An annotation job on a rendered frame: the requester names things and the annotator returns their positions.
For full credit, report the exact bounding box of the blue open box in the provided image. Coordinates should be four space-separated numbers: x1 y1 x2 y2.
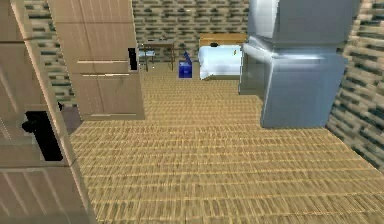
178 50 194 80

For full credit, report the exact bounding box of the white bed with wooden headboard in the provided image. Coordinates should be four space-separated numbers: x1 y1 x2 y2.
198 32 248 81

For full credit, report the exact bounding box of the black door handle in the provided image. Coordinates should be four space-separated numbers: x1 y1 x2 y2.
21 110 64 162
127 47 139 72

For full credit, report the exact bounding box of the dark wooden table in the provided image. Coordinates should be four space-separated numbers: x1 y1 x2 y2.
141 39 176 73

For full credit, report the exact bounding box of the tan wooden room door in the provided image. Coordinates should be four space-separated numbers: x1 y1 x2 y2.
46 0 146 122
0 0 98 224

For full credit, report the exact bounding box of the silver fridge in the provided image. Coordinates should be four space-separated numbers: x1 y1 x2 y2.
238 0 362 130

